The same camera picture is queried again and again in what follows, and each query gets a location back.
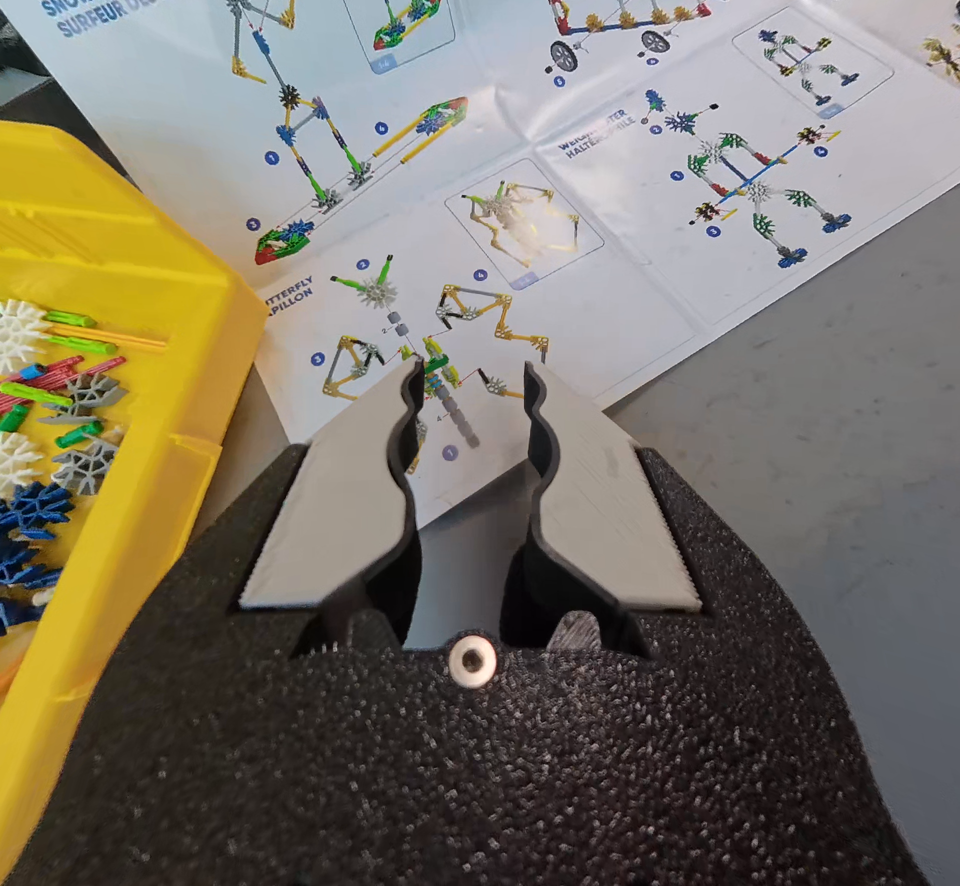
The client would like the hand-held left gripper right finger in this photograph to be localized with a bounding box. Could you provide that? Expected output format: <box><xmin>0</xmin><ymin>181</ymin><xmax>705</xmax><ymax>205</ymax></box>
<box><xmin>518</xmin><ymin>361</ymin><xmax>706</xmax><ymax>617</ymax></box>

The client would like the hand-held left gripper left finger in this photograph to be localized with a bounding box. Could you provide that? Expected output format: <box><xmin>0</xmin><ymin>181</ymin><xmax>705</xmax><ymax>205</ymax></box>
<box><xmin>237</xmin><ymin>361</ymin><xmax>426</xmax><ymax>617</ymax></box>

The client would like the yellow plastic bin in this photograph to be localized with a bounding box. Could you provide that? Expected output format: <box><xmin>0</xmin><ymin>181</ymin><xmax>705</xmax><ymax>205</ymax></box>
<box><xmin>0</xmin><ymin>121</ymin><xmax>273</xmax><ymax>869</ymax></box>

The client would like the pile of toy pieces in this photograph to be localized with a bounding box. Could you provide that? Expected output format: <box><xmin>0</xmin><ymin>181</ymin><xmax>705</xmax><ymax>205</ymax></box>
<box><xmin>0</xmin><ymin>297</ymin><xmax>169</xmax><ymax>635</ymax></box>

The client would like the grey desk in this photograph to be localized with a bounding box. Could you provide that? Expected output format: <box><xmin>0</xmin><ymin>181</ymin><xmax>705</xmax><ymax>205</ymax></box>
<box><xmin>195</xmin><ymin>181</ymin><xmax>960</xmax><ymax>886</ymax></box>

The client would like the printed instruction sheet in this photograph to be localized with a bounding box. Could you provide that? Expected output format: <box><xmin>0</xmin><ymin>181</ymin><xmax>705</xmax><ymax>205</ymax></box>
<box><xmin>0</xmin><ymin>0</ymin><xmax>960</xmax><ymax>530</ymax></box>

